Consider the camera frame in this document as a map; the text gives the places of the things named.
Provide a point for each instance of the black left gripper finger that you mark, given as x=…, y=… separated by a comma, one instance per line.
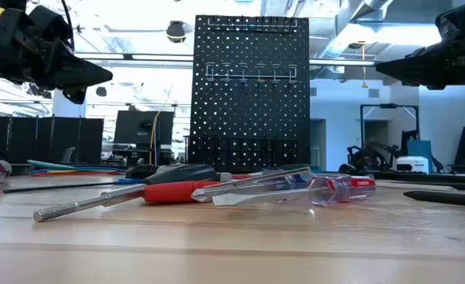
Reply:
x=75, y=75
x=77, y=95

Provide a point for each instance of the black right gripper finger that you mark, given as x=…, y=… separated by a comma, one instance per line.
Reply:
x=433, y=85
x=417, y=65

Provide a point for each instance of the slim steel-shaft screwdriver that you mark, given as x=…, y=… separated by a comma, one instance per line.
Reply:
x=264, y=176

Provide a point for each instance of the black background robot arm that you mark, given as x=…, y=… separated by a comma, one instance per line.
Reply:
x=368, y=158

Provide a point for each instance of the small black round fixture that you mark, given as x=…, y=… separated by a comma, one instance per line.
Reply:
x=101, y=91

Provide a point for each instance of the black partition panels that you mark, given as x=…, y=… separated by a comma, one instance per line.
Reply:
x=39, y=138

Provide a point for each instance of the yellow ceiling pendant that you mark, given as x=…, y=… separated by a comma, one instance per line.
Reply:
x=363, y=84

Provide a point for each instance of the blue box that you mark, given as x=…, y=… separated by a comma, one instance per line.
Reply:
x=419, y=149

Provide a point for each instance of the black monitor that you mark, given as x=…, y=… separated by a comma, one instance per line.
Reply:
x=142, y=126

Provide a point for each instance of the white box device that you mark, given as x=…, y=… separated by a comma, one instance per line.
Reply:
x=411, y=163

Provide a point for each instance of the chrome tool holder rack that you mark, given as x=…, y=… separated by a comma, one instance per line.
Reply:
x=252, y=75

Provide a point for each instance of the black pegboard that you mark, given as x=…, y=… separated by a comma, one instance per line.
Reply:
x=252, y=114

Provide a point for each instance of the black frame stand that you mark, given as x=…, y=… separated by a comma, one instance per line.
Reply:
x=388, y=105

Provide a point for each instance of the grey horizontal frame bar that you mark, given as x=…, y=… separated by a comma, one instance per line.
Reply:
x=138, y=57

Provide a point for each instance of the black dome camera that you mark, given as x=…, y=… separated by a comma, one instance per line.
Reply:
x=176, y=31

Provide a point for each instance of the chrome hook rail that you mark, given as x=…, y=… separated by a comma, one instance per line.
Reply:
x=252, y=27

